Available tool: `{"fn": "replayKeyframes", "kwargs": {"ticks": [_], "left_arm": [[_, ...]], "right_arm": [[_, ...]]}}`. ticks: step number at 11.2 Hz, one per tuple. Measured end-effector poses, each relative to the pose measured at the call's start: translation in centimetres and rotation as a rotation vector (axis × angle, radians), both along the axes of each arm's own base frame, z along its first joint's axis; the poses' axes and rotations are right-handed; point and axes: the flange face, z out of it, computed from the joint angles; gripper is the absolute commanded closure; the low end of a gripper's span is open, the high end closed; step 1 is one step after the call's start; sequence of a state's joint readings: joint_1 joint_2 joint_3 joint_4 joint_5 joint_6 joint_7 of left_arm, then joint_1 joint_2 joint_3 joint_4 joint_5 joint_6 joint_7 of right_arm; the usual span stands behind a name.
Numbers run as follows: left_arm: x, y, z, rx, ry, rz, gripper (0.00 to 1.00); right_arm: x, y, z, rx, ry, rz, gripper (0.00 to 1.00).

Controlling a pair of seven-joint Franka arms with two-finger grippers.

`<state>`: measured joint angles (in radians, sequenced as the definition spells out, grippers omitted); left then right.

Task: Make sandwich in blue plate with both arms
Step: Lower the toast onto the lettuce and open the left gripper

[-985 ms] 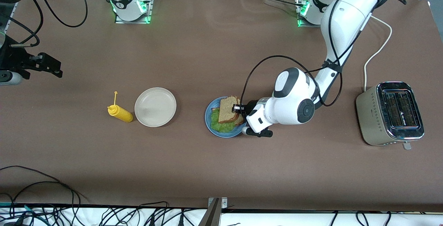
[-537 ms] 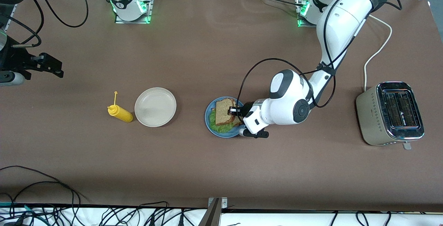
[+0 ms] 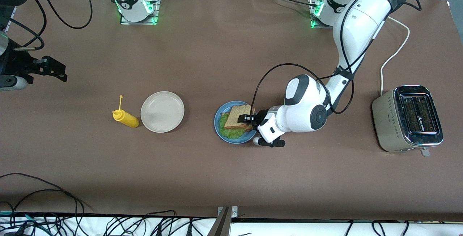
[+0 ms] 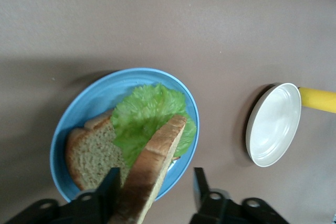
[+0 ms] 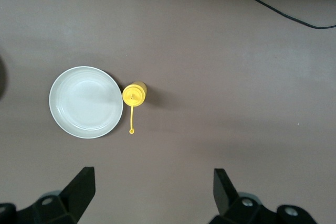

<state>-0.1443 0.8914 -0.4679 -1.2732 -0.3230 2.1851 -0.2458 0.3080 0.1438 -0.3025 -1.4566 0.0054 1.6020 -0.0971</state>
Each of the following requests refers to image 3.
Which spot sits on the dark metal pole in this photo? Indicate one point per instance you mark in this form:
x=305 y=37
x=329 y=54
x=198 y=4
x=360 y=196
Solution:
x=220 y=227

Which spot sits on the green lettuce leaf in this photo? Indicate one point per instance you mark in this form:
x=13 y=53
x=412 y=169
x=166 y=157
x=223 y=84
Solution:
x=231 y=132

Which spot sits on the small metal bracket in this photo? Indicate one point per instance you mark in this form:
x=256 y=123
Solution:
x=234 y=211

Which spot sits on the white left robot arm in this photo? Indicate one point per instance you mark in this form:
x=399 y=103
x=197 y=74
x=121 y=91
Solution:
x=358 y=22

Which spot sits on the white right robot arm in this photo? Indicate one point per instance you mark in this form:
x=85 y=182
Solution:
x=130 y=1

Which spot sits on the yellow squeeze bottle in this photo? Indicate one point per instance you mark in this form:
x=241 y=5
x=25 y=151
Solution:
x=126 y=117

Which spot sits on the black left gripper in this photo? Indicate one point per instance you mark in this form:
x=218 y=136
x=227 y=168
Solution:
x=259 y=116

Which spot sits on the blue round plate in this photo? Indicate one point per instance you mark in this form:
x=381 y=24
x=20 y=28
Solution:
x=219 y=118

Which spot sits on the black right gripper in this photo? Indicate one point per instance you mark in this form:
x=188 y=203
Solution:
x=18 y=64

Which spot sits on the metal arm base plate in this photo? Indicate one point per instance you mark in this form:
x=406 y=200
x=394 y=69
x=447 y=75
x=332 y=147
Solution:
x=318 y=25
x=139 y=22

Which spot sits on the beige chrome toaster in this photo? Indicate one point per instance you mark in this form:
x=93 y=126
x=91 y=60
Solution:
x=389 y=124

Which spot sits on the beige round plate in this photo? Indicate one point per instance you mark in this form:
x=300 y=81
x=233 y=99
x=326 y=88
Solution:
x=162 y=112

